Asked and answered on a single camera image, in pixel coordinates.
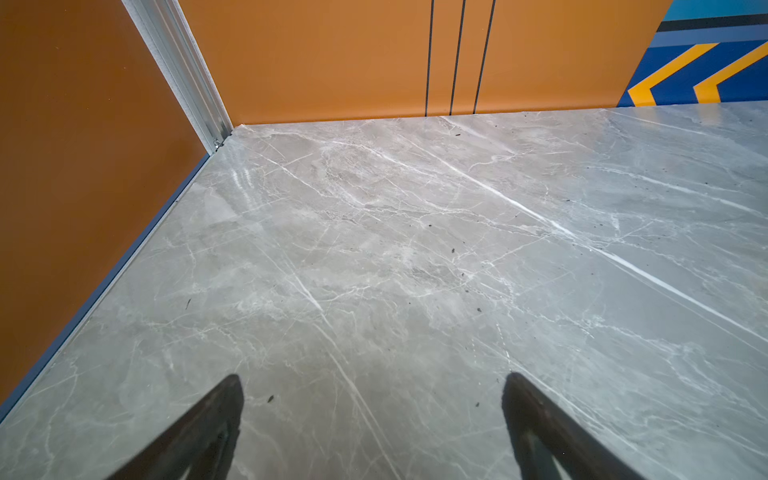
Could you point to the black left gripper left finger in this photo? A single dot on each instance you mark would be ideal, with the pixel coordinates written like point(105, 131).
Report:
point(199, 445)

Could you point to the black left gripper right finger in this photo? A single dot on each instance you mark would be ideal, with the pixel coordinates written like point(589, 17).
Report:
point(546, 441)

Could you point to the aluminium corner post left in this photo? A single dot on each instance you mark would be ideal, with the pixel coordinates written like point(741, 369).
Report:
point(170, 40)

